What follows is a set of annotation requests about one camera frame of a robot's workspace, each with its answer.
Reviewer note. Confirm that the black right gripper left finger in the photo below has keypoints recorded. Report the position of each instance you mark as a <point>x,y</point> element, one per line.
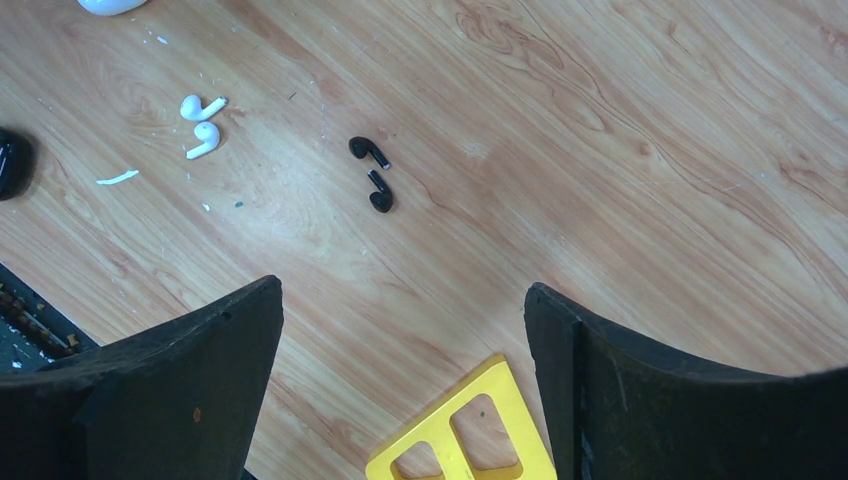
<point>180,400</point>

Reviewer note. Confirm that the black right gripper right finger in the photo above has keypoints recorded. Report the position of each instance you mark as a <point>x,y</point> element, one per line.
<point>621,405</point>

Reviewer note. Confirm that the white earbud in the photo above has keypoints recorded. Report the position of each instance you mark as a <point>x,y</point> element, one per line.
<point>209,136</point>
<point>192,109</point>

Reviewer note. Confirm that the white earbud charging case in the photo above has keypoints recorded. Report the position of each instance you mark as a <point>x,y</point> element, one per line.
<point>107,8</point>

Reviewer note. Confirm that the black earbud charging case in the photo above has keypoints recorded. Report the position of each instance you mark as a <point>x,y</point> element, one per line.
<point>17,163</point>

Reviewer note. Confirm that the white plastic scrap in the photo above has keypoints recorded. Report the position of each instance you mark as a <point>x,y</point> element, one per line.
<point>118,179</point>

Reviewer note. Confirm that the black earbud upper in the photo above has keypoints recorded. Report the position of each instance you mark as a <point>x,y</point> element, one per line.
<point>360,147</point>

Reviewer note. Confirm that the yellow triangular plastic frame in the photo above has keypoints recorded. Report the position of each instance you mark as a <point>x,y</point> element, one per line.
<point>434,427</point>

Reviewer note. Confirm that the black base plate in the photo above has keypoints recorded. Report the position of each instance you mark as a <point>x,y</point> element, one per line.
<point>34,334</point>

